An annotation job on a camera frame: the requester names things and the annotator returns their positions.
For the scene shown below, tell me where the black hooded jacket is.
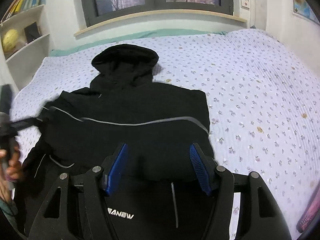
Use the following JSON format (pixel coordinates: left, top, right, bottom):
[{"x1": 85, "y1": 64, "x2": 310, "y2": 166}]
[{"x1": 15, "y1": 44, "x2": 213, "y2": 239}]

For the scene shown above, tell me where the person's left hand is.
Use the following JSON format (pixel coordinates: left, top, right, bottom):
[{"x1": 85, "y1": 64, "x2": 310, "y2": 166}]
[{"x1": 1, "y1": 143, "x2": 24, "y2": 204}]

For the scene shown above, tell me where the green bed sheet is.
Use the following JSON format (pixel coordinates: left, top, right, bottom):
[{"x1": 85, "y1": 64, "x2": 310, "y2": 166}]
[{"x1": 49, "y1": 29, "x2": 228, "y2": 57}]

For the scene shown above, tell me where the floral white bed quilt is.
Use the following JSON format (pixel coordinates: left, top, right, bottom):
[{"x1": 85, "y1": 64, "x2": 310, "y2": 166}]
[{"x1": 12, "y1": 29, "x2": 319, "y2": 239}]

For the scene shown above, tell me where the yellow ball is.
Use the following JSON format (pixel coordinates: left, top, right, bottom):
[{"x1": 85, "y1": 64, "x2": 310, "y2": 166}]
[{"x1": 2, "y1": 29, "x2": 19, "y2": 53}]

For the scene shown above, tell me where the black box on shelf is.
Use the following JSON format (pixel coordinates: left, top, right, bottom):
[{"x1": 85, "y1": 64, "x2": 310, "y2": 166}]
[{"x1": 24, "y1": 22, "x2": 41, "y2": 43}]

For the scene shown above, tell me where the pink object at bedside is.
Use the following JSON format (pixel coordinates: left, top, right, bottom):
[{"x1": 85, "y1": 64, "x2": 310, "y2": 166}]
[{"x1": 296, "y1": 189, "x2": 319, "y2": 233}]

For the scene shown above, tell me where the wooden window sill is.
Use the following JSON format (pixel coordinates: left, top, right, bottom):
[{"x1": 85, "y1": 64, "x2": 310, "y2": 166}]
[{"x1": 73, "y1": 9, "x2": 248, "y2": 37}]

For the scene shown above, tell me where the row of books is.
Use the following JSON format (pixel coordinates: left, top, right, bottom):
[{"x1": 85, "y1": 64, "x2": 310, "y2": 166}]
[{"x1": 1, "y1": 0, "x2": 46, "y2": 22}]

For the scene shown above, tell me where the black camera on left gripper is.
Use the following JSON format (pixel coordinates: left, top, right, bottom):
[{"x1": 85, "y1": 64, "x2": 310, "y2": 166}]
[{"x1": 0, "y1": 84, "x2": 13, "y2": 120}]

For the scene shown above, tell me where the white wall shelf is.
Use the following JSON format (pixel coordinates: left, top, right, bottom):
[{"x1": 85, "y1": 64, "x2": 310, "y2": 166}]
[{"x1": 1, "y1": 4, "x2": 52, "y2": 92}]

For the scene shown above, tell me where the white wall switch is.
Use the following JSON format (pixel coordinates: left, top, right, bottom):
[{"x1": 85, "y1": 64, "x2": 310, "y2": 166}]
[{"x1": 240, "y1": 0, "x2": 250, "y2": 10}]

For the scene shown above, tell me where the colourful wall poster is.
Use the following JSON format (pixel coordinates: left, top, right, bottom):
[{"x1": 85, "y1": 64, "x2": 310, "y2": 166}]
[{"x1": 293, "y1": 0, "x2": 319, "y2": 25}]

